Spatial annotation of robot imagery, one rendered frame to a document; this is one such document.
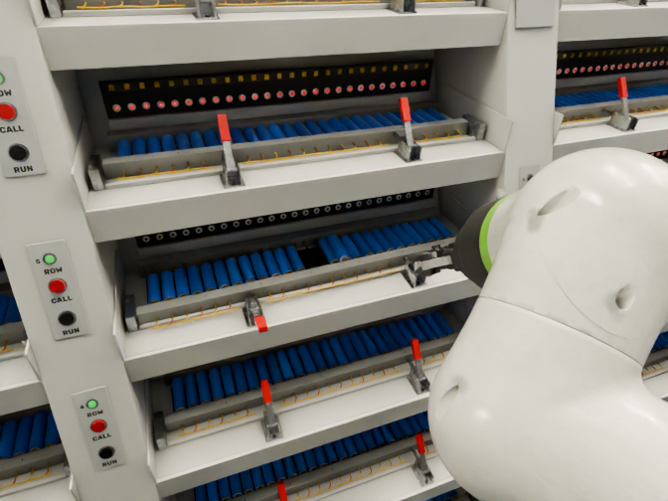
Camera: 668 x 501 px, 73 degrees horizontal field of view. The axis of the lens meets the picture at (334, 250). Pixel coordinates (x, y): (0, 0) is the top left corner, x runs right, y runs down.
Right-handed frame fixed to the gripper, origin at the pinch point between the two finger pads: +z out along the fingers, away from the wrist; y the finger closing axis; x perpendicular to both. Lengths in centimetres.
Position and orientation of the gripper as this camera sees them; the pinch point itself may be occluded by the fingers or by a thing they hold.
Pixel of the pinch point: (441, 257)
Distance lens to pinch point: 65.7
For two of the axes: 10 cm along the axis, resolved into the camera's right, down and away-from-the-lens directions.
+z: -0.6, 0.6, 10.0
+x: -2.4, -9.7, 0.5
